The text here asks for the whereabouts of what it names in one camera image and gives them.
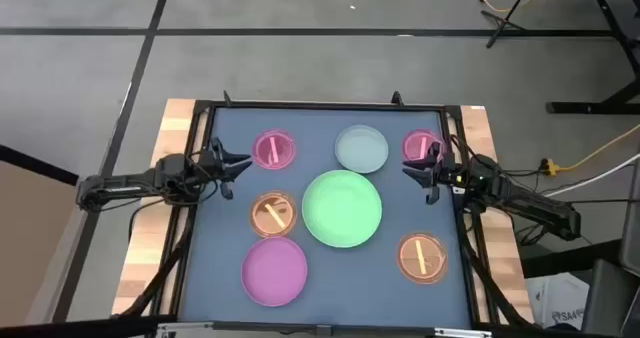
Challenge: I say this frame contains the large green plastic plate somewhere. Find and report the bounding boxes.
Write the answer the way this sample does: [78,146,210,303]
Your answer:
[301,169,384,250]

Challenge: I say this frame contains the grey panel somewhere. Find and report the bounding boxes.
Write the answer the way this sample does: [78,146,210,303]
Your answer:
[618,147,640,279]

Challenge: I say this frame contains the orange transparent small plate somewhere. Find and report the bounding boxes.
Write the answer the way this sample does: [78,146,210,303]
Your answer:
[249,191,299,239]
[396,232,450,285]

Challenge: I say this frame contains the black tripod stand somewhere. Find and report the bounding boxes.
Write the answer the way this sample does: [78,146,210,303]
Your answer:
[480,0,536,49]

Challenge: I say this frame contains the aluminium rail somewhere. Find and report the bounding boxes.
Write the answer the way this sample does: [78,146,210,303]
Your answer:
[157,320,494,338]

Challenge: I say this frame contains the light blue plastic plate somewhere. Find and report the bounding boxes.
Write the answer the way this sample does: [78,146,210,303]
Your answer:
[334,124,390,175]

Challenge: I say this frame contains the black desk frame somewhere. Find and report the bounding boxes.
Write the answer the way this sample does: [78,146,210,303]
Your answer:
[502,0,640,115]

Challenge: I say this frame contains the white printed box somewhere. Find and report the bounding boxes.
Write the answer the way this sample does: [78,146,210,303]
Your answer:
[524,271,591,330]

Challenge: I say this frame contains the brown cardboard box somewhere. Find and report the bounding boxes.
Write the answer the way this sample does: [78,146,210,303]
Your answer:
[0,145,80,338]

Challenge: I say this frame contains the purple plastic plate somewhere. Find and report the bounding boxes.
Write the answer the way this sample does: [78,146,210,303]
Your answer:
[240,236,309,308]

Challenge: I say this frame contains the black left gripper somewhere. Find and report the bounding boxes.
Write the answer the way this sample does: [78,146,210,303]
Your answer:
[198,137,254,185]

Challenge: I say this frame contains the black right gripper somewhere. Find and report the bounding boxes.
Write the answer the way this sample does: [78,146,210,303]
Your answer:
[402,141,459,190]

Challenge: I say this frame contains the pink transparent small plate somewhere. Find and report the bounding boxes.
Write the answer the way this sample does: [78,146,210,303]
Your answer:
[251,129,297,171]
[402,129,446,163]

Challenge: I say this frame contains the blue table mat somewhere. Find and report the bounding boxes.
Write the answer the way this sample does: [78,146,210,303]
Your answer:
[178,106,474,329]

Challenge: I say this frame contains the yellow extension cable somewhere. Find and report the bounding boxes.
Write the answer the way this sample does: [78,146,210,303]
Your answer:
[538,124,640,175]

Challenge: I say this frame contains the white cable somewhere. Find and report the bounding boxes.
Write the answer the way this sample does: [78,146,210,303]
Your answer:
[544,153,640,198]

